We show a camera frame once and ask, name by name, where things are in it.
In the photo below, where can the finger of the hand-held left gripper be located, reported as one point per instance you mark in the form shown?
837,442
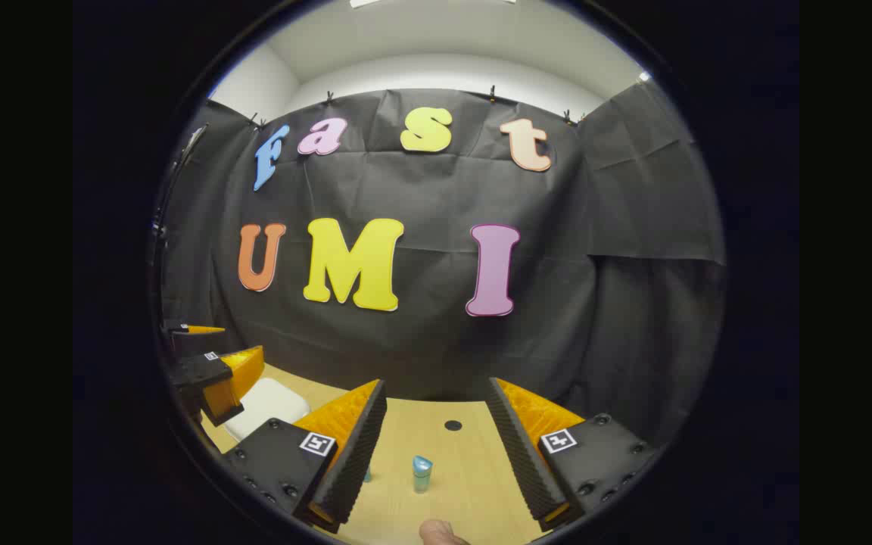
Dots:
201,369
179,333

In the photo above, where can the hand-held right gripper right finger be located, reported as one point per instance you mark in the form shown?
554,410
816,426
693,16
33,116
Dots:
519,446

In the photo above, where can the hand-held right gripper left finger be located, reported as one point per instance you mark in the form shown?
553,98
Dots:
360,446

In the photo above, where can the clear bottle with blue cap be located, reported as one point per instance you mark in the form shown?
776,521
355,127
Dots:
421,475

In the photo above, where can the white suitcase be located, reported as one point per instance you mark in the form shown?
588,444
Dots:
266,405

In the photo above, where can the black backdrop cloth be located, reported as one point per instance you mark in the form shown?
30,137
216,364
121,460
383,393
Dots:
421,348

